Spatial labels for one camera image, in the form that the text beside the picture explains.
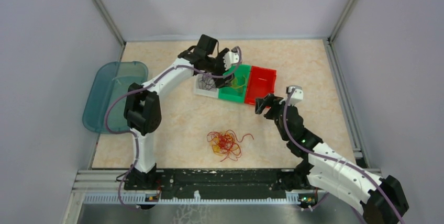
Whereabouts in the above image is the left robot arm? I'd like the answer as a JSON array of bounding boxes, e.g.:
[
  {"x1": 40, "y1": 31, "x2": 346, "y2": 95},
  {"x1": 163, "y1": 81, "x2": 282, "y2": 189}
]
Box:
[{"x1": 124, "y1": 35, "x2": 242, "y2": 189}]

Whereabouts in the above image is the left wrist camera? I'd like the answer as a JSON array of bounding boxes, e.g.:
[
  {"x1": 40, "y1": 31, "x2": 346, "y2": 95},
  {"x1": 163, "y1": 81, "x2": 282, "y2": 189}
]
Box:
[{"x1": 223, "y1": 47, "x2": 242, "y2": 71}]

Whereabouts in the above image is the yellow wire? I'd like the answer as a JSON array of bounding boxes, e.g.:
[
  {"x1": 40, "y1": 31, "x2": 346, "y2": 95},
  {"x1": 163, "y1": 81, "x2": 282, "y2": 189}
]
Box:
[{"x1": 230, "y1": 75, "x2": 249, "y2": 95}]

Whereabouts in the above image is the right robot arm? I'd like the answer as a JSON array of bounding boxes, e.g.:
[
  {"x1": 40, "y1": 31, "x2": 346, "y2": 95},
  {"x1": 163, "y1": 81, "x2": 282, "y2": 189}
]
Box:
[{"x1": 255, "y1": 93, "x2": 409, "y2": 223}]

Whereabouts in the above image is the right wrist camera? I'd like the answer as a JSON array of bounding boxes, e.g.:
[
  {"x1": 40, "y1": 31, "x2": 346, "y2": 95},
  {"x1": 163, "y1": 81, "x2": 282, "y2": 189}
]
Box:
[{"x1": 286, "y1": 85, "x2": 304, "y2": 106}]

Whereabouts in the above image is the white plastic bin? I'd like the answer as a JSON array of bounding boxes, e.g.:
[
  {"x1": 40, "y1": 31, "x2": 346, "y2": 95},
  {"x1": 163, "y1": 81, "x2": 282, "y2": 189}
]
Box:
[{"x1": 193, "y1": 74, "x2": 219, "y2": 98}]

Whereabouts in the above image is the teal translucent tray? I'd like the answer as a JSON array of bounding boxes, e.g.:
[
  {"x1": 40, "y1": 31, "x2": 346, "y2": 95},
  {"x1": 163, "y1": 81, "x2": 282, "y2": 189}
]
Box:
[{"x1": 82, "y1": 61, "x2": 149, "y2": 134}]

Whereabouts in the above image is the purple wire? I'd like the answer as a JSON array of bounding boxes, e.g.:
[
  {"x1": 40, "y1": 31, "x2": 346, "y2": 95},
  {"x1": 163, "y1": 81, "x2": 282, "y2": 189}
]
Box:
[{"x1": 197, "y1": 75, "x2": 218, "y2": 92}]

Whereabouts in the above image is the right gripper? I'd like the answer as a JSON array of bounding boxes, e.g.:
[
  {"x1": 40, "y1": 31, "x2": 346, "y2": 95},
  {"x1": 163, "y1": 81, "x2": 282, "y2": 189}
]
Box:
[{"x1": 256, "y1": 93, "x2": 296, "y2": 141}]

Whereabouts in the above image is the red plastic bin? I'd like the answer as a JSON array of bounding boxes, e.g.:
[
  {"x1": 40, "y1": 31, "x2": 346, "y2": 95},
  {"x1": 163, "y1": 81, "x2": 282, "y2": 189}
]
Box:
[{"x1": 244, "y1": 66, "x2": 277, "y2": 105}]

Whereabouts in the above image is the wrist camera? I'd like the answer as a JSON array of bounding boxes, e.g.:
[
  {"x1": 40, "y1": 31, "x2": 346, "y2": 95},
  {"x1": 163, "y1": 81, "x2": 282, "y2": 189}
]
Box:
[
  {"x1": 286, "y1": 85, "x2": 304, "y2": 106},
  {"x1": 223, "y1": 47, "x2": 242, "y2": 71}
]

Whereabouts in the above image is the coloured wire bundle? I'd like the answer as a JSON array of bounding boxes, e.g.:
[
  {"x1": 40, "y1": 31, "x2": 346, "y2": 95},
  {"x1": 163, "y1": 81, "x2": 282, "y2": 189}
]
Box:
[{"x1": 206, "y1": 129, "x2": 254, "y2": 163}]

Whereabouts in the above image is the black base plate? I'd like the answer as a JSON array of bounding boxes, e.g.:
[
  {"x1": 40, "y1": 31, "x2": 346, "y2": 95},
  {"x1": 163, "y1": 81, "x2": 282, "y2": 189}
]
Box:
[{"x1": 116, "y1": 169, "x2": 319, "y2": 205}]

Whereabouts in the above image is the green plastic bin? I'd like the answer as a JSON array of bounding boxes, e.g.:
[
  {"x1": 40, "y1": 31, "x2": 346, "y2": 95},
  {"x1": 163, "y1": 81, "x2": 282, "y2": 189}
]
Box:
[{"x1": 218, "y1": 64, "x2": 251, "y2": 103}]

